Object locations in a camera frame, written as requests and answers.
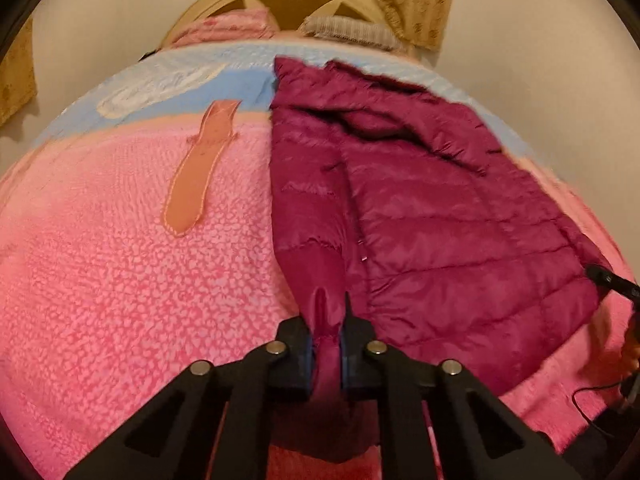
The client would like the folded pink floral blanket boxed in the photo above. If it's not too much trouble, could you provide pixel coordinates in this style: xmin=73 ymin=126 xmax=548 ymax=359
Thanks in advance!
xmin=167 ymin=8 xmax=280 ymax=49

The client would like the beige patterned curtain left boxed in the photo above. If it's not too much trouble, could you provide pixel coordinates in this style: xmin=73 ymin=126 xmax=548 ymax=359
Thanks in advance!
xmin=0 ymin=18 xmax=37 ymax=126

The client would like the blue pink jeans-print bedspread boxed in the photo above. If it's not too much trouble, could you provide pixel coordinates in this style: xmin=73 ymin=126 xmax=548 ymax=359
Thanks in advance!
xmin=1 ymin=39 xmax=631 ymax=479

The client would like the black cable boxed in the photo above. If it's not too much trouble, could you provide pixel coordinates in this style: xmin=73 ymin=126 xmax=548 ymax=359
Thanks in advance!
xmin=570 ymin=381 xmax=626 ymax=438

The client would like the striped pillow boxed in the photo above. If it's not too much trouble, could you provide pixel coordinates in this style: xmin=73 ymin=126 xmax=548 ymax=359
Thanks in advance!
xmin=298 ymin=16 xmax=405 ymax=52

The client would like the magenta puffer down jacket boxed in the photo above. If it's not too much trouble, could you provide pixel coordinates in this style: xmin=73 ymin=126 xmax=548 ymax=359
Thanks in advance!
xmin=270 ymin=56 xmax=604 ymax=463

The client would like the right hand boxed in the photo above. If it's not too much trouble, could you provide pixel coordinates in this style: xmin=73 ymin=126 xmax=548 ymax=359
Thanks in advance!
xmin=620 ymin=337 xmax=640 ymax=378

